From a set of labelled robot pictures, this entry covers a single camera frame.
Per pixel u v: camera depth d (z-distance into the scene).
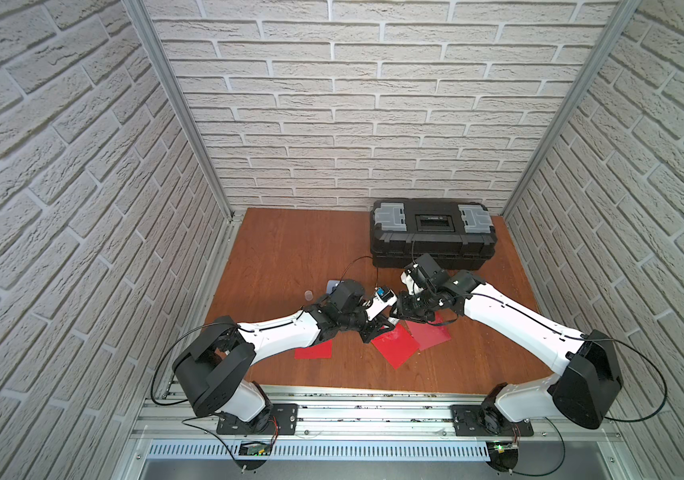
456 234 0.91
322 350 0.62
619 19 0.70
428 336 0.90
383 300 0.71
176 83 0.83
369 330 0.71
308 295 0.95
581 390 0.40
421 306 0.67
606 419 0.45
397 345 0.87
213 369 0.43
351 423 0.75
